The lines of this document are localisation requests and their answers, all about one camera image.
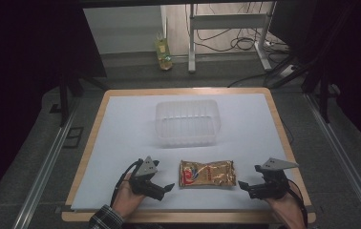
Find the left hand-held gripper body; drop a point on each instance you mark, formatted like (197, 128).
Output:
(143, 178)

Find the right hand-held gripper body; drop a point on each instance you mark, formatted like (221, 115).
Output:
(272, 184)

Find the gold snack packet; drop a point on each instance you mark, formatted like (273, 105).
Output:
(206, 173)

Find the clear plastic container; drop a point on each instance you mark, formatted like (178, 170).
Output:
(186, 122)

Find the person's right hand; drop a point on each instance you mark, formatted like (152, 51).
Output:
(286, 208)

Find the person's left hand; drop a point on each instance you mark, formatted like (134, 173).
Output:
(125, 198)

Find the wooden table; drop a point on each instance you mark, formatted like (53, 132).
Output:
(175, 217)

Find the white table mat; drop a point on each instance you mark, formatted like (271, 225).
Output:
(121, 133)

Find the black metal stand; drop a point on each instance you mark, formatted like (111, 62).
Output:
(64, 98)
(323, 92)

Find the yellow green bottle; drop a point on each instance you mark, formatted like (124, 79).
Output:
(163, 51)

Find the dark curtain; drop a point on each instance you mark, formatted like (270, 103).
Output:
(25, 63)
(356, 63)

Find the metal floor rail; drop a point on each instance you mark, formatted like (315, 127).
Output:
(46, 168)
(344, 159)

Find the white metal desk frame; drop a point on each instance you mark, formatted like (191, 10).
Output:
(226, 20)

